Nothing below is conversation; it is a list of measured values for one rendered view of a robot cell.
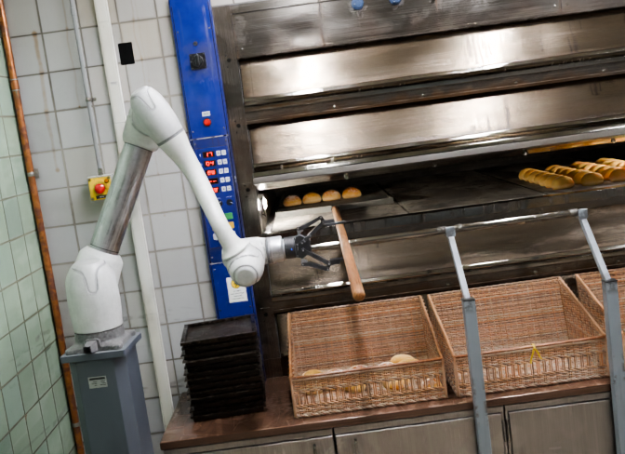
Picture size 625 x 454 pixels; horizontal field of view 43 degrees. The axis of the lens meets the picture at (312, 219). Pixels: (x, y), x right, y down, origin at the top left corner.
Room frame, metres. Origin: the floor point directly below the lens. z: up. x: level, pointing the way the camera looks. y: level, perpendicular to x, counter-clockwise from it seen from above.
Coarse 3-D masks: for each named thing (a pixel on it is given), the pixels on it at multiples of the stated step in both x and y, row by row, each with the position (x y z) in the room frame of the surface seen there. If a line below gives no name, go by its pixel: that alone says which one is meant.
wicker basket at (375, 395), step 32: (288, 320) 3.12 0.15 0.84; (320, 320) 3.17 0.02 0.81; (352, 320) 3.17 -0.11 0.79; (384, 320) 3.16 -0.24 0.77; (416, 320) 3.16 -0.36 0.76; (288, 352) 2.90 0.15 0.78; (320, 352) 3.14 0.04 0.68; (352, 352) 3.14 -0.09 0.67; (384, 352) 3.13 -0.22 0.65; (416, 352) 3.13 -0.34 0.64; (320, 384) 2.73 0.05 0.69; (352, 384) 2.72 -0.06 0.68; (416, 384) 2.88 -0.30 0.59
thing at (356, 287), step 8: (336, 208) 3.51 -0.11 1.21; (336, 216) 3.27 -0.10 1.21; (344, 232) 2.84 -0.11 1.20; (344, 240) 2.64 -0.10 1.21; (344, 248) 2.49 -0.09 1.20; (344, 256) 2.39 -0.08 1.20; (352, 256) 2.38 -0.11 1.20; (352, 264) 2.22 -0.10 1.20; (352, 272) 2.11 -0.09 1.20; (352, 280) 2.02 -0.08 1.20; (360, 280) 2.03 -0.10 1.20; (352, 288) 1.94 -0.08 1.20; (360, 288) 1.91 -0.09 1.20; (352, 296) 1.90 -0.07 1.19; (360, 296) 1.89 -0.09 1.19
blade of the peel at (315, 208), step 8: (344, 200) 4.03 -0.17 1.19; (352, 200) 3.98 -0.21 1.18; (360, 200) 3.94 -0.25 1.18; (368, 200) 3.69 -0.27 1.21; (376, 200) 3.69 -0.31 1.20; (384, 200) 3.69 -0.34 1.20; (392, 200) 3.69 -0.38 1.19; (280, 208) 4.05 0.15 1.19; (288, 208) 4.00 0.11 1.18; (296, 208) 3.96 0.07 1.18; (304, 208) 3.91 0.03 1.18; (312, 208) 3.69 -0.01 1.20; (320, 208) 3.69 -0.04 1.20; (328, 208) 3.69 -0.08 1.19; (344, 208) 3.69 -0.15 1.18; (280, 216) 3.69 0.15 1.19; (288, 216) 3.69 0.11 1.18
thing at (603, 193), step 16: (576, 192) 3.23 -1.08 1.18; (592, 192) 3.21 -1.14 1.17; (608, 192) 3.21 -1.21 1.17; (624, 192) 3.21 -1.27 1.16; (448, 208) 3.25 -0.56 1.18; (464, 208) 3.21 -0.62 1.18; (480, 208) 3.21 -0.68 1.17; (496, 208) 3.21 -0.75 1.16; (512, 208) 3.21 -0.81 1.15; (528, 208) 3.21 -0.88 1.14; (352, 224) 3.22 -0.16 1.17; (368, 224) 3.22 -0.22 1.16; (384, 224) 3.22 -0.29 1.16; (400, 224) 3.22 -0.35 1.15
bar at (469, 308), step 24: (528, 216) 2.84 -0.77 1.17; (552, 216) 2.84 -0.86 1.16; (576, 216) 2.84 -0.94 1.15; (336, 240) 2.86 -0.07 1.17; (360, 240) 2.84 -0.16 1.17; (384, 240) 2.84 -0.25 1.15; (456, 264) 2.74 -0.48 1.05; (600, 264) 2.68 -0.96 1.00; (480, 360) 2.62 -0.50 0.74; (480, 384) 2.62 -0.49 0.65; (624, 384) 2.61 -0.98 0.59; (480, 408) 2.62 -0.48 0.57; (624, 408) 2.61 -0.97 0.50; (480, 432) 2.62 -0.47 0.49; (624, 432) 2.61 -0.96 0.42
